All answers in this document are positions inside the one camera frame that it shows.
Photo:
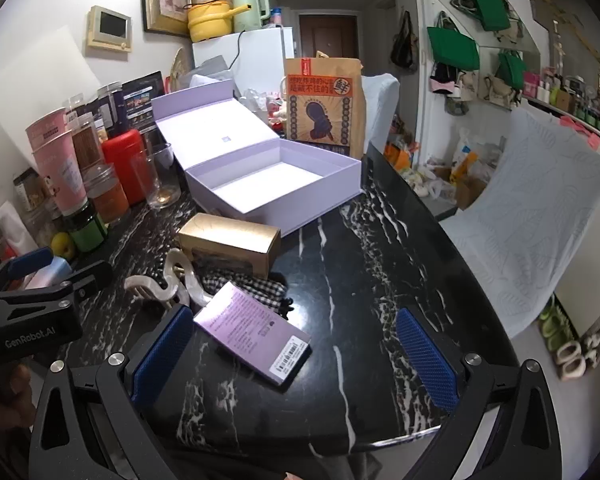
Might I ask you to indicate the pink paper cup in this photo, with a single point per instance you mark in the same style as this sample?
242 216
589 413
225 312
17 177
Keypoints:
62 175
47 127

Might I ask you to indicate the green slippers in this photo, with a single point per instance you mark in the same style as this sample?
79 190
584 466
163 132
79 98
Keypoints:
555 322

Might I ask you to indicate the small purple box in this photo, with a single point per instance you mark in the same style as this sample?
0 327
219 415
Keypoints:
250 335

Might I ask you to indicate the printed brown paper bag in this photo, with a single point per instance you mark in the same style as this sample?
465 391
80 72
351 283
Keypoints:
325 110

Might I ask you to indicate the pink cloth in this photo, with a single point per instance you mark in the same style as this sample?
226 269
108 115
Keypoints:
580 130

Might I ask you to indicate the red canister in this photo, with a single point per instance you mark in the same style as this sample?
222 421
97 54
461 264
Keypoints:
122 160

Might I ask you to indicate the green tote bag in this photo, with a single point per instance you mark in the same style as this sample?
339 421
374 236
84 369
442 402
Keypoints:
452 50

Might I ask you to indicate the clear wavy hair clip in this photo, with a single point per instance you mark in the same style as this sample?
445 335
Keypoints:
174 264

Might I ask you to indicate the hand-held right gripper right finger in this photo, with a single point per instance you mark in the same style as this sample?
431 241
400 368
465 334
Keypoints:
425 360

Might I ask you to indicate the white refrigerator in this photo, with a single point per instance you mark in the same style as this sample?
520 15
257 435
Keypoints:
260 55

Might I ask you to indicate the clear lid jar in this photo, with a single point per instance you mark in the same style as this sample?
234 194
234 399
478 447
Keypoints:
75 109

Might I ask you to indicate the pale blue roll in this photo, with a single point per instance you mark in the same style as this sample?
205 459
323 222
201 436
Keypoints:
50 272

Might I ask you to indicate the orange bag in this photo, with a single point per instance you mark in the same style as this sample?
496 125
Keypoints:
399 156

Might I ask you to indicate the wall intercom panel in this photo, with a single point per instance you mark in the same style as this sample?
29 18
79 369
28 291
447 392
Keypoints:
109 27

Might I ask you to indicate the white plastic bag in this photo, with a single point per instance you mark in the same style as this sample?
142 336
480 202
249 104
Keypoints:
475 152

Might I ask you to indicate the person's left hand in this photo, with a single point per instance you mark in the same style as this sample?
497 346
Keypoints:
10 395

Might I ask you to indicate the woven round mat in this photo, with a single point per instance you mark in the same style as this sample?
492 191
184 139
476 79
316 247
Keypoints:
181 70

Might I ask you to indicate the grey paper bag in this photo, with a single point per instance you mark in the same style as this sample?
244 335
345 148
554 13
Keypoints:
210 72

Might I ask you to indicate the row of bottles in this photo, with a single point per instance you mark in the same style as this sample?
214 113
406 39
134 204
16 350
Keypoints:
575 100

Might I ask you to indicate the clear glass cup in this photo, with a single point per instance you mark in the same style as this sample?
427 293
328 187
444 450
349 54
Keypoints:
155 180

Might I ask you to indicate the orange-filled glass jar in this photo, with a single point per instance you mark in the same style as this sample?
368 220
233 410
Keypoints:
107 197

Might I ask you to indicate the purple gift box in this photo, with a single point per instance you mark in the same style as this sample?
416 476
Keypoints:
220 130

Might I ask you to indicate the yellow pot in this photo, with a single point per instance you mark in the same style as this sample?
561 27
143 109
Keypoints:
210 22

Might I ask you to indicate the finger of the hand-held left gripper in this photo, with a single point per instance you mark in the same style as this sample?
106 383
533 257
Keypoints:
32 259
80 280

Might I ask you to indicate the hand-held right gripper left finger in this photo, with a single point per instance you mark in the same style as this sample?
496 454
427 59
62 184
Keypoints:
160 355

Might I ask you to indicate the brown-filled spice jar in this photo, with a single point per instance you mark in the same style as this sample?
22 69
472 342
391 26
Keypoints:
86 142

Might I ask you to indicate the dark jar silver lid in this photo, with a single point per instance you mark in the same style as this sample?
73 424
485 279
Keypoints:
111 110

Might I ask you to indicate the black white gingham scrunchie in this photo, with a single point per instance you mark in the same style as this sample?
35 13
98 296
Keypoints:
250 285

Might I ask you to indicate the white slippers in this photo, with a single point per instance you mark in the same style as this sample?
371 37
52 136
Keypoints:
575 357

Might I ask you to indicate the gold cardboard box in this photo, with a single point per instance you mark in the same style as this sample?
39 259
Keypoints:
230 237

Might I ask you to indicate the small labelled jar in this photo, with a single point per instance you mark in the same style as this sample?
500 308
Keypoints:
27 190

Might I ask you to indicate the black display card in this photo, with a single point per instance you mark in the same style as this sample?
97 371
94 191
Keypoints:
142 100

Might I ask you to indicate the pale green kettle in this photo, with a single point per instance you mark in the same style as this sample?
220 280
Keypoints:
247 12

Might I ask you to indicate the yellow fruit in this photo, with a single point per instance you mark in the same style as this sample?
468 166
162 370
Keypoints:
62 246

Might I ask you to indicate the open brown carton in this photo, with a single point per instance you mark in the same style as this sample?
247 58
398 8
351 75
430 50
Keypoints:
470 192

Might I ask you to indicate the white tube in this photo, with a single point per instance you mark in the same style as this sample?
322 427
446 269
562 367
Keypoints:
12 227

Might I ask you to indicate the brown door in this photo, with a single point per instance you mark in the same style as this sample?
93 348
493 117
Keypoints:
327 40

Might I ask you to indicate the green glass jar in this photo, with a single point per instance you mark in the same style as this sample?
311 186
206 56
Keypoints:
86 230

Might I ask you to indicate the dark hanging bag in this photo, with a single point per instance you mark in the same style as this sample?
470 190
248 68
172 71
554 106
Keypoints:
405 45

